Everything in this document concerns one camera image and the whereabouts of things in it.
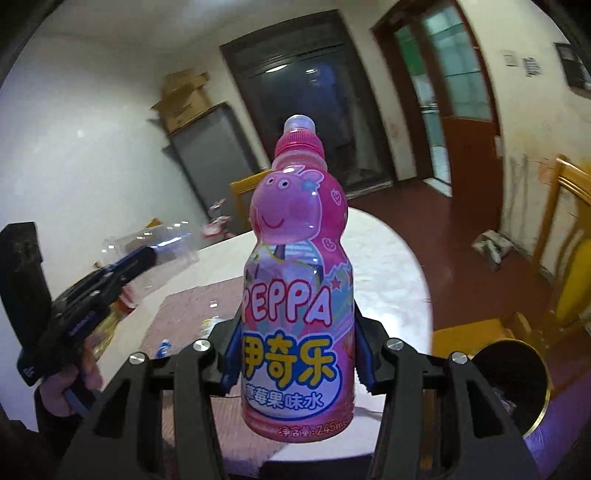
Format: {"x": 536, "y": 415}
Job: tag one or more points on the white wall switch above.
{"x": 510, "y": 60}

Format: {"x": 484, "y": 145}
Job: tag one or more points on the dark wall panel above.
{"x": 572, "y": 64}

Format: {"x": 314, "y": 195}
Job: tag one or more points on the wooden chair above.
{"x": 240, "y": 194}
{"x": 563, "y": 184}

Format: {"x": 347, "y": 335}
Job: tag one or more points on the person's left forearm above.
{"x": 23, "y": 443}

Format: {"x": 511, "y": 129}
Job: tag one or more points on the small white cardboard box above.
{"x": 494, "y": 244}

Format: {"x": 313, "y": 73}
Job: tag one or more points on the dark glass sliding door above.
{"x": 323, "y": 92}

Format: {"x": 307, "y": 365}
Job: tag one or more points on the grey refrigerator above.
{"x": 207, "y": 147}

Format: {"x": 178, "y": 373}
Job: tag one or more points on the red white striped cloth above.
{"x": 184, "y": 314}

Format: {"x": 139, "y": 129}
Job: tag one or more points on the large cardboard box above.
{"x": 189, "y": 113}

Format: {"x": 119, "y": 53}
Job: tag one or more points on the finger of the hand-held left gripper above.
{"x": 134, "y": 265}

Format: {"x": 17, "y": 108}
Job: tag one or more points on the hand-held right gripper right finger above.
{"x": 364, "y": 364}

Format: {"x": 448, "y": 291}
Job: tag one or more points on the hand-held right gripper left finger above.
{"x": 231, "y": 364}

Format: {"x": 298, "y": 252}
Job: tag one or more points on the clear plastic bottle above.
{"x": 175, "y": 240}

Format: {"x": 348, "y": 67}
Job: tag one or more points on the wooden glass door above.
{"x": 466, "y": 152}

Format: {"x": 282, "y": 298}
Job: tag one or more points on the small blue white object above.
{"x": 164, "y": 349}

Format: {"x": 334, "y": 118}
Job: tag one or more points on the red yellow snack packet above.
{"x": 124, "y": 304}

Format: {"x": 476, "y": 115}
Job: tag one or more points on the pink drink bottle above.
{"x": 295, "y": 207}

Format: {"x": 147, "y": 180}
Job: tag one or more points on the flattened cardboard box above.
{"x": 182, "y": 83}

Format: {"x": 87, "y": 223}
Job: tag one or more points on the black trash bin gold rim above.
{"x": 508, "y": 378}

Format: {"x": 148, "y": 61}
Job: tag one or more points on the person's left hand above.
{"x": 90, "y": 374}

